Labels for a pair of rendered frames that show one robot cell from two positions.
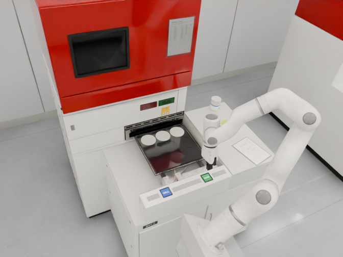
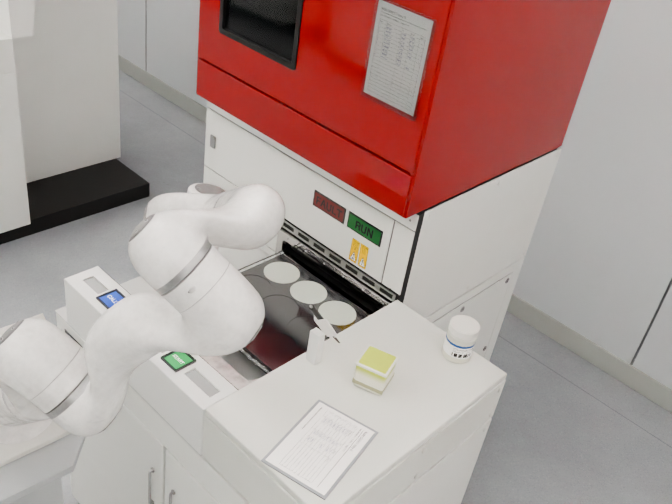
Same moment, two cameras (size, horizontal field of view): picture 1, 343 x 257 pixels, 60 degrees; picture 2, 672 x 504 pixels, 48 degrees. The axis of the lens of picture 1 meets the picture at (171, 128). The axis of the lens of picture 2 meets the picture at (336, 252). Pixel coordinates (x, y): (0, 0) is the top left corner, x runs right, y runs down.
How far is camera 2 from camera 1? 1.74 m
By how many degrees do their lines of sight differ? 53
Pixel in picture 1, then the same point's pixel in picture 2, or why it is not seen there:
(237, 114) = (205, 197)
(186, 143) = (305, 332)
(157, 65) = (343, 101)
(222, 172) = (209, 390)
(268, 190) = (19, 328)
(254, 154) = (308, 454)
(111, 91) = (260, 100)
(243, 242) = not seen: outside the picture
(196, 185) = not seen: hidden behind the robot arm
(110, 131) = not seen: hidden behind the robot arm
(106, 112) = (261, 156)
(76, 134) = (215, 162)
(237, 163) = (253, 416)
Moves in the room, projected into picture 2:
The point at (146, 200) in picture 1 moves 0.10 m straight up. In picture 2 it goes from (85, 277) to (83, 243)
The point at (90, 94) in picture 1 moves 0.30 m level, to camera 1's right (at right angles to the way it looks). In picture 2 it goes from (232, 81) to (254, 131)
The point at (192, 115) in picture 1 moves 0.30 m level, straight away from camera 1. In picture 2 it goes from (395, 314) to (504, 312)
